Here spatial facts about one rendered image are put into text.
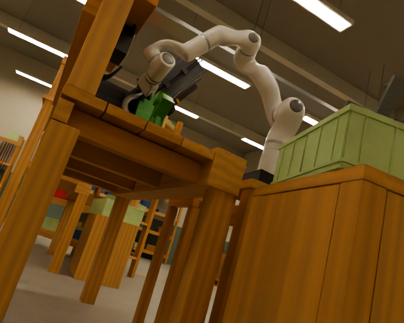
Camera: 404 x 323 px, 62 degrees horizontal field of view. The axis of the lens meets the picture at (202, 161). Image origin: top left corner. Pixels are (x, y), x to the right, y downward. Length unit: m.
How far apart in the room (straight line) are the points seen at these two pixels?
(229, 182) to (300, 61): 5.74
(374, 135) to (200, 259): 0.68
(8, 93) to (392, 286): 10.98
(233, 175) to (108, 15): 0.70
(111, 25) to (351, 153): 0.84
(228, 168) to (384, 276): 0.66
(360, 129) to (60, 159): 0.83
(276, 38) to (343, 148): 5.89
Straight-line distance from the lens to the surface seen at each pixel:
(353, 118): 0.92
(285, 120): 1.62
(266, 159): 1.57
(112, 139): 1.20
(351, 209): 0.80
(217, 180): 1.24
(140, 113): 1.83
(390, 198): 0.85
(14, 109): 11.17
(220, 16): 6.23
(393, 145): 0.97
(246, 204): 1.34
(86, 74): 1.15
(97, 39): 1.21
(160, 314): 1.81
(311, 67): 7.03
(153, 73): 1.67
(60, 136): 1.09
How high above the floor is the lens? 0.50
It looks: 15 degrees up
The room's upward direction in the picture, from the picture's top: 17 degrees clockwise
